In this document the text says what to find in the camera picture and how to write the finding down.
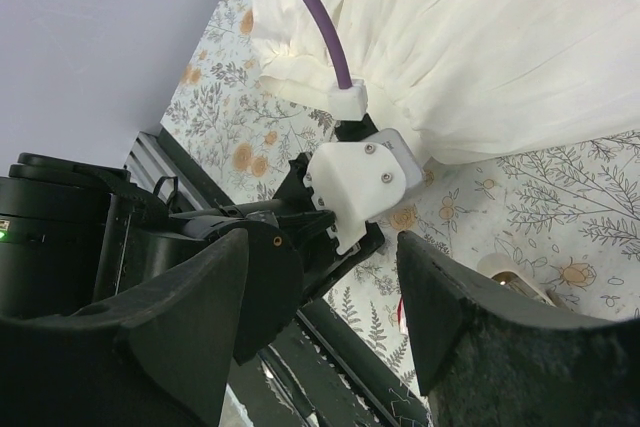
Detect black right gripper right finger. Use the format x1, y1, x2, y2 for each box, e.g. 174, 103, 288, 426
396, 231, 639, 426

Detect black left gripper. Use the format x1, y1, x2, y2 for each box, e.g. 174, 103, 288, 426
164, 134, 385, 364

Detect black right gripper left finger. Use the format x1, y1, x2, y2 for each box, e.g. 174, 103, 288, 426
1, 229, 248, 426

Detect red white staples box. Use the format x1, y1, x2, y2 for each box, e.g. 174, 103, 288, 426
397, 299, 408, 335

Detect brown small stapler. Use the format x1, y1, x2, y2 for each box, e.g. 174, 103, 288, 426
477, 253, 568, 309

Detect floral table mat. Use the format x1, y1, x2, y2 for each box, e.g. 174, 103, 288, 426
162, 0, 639, 389

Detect white folded cloth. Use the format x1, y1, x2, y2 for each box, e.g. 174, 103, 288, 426
247, 0, 640, 166

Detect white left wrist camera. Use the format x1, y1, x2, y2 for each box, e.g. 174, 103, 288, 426
304, 79, 428, 255

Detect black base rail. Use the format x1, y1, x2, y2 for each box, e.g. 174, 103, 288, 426
125, 132, 430, 426

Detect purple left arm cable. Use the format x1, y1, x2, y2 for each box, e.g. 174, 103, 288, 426
257, 0, 355, 92

